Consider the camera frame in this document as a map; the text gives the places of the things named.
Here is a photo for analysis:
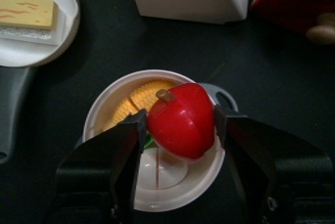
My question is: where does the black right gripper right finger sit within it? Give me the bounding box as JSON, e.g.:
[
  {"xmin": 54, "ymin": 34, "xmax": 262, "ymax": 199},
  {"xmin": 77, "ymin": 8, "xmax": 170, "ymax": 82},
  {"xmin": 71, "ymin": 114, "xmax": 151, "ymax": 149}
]
[{"xmin": 213, "ymin": 104, "xmax": 335, "ymax": 224}]

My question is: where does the dark red box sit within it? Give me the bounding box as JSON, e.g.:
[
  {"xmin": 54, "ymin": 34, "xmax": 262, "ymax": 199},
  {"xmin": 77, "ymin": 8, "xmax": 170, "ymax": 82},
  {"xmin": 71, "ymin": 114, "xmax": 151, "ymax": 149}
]
[{"xmin": 249, "ymin": 0, "xmax": 335, "ymax": 46}]

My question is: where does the yellow toy cheese slice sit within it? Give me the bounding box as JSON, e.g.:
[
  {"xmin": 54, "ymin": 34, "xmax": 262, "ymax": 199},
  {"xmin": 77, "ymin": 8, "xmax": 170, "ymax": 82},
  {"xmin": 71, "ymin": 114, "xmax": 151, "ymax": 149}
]
[{"xmin": 0, "ymin": 0, "xmax": 60, "ymax": 30}]

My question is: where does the red toy apple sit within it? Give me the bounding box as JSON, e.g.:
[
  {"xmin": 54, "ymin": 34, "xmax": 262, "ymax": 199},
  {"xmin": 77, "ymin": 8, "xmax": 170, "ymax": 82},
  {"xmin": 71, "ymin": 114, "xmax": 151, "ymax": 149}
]
[{"xmin": 146, "ymin": 82, "xmax": 215, "ymax": 161}]

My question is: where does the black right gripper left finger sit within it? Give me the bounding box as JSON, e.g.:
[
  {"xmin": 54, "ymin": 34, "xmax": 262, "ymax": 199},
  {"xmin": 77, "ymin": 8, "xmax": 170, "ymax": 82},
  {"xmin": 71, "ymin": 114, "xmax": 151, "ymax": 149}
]
[{"xmin": 44, "ymin": 109, "xmax": 148, "ymax": 224}]

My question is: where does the yellow toy corn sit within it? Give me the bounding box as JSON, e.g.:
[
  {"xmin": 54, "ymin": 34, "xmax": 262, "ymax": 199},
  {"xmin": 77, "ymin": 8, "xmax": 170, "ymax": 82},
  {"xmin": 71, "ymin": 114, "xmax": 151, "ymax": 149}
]
[{"xmin": 101, "ymin": 79, "xmax": 178, "ymax": 133}]

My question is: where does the white round toy food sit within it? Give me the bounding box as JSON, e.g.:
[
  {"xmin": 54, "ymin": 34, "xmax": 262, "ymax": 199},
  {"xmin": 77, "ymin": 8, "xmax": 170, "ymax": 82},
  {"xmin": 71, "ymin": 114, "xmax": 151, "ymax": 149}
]
[{"xmin": 135, "ymin": 147, "xmax": 191, "ymax": 191}]

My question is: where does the white bowl with orange food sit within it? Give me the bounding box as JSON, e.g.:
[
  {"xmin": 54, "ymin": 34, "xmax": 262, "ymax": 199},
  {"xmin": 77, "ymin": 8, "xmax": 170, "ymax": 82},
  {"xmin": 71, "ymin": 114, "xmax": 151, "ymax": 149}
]
[{"xmin": 76, "ymin": 68, "xmax": 239, "ymax": 213}]

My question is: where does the white frying pan grey handle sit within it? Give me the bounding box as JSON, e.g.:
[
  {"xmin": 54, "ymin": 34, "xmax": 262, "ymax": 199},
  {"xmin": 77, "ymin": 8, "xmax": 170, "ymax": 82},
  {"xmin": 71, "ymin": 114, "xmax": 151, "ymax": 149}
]
[{"xmin": 0, "ymin": 0, "xmax": 81, "ymax": 164}]

